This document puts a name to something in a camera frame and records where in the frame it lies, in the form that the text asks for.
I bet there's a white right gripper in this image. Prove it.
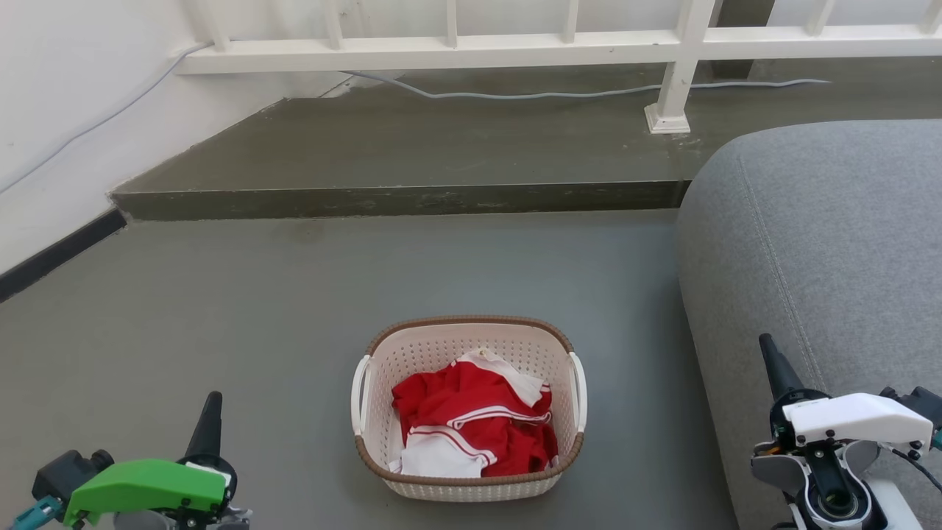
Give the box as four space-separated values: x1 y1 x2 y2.
759 333 934 450

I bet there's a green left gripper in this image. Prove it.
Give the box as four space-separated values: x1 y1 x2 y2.
65 392 238 527

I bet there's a white perforated plastic laundry basket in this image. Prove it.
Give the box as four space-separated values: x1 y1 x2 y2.
350 316 588 503

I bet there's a grey fabric sofa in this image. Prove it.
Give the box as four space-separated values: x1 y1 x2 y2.
676 120 942 530

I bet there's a black baseboard strip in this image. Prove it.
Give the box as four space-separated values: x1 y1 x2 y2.
0 210 127 303

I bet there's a red and white garment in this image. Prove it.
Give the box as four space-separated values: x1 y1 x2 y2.
390 349 559 478

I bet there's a white railing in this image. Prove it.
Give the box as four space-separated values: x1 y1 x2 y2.
175 0 942 135

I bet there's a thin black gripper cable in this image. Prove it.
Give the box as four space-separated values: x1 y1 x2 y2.
883 444 942 492

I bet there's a dark brown post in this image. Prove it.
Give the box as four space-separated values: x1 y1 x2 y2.
710 0 775 80

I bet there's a grey cable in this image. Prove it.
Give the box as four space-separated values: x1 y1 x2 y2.
0 43 832 194

